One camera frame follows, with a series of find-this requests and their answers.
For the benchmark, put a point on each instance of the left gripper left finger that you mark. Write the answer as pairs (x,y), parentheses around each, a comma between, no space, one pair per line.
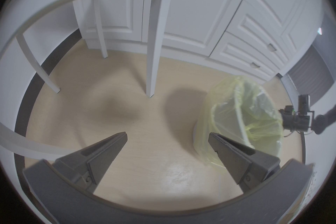
(89,161)

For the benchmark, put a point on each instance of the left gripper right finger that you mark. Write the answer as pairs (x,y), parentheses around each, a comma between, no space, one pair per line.
(244,164)

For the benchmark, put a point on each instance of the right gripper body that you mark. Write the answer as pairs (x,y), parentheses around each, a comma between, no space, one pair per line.
(296,123)

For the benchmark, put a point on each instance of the yellow plastic bag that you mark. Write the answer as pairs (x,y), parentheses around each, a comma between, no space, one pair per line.
(210,112)

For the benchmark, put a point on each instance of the white trash bin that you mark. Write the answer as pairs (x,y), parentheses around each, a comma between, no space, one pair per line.
(265,104)

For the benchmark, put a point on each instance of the grey curtain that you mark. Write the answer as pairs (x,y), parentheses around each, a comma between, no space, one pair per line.
(312,76)

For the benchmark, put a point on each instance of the white wardrobe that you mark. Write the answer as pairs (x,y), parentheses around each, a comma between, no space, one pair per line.
(210,7)

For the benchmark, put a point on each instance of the grey white chair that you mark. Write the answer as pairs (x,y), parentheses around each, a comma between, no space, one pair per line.
(157,34)

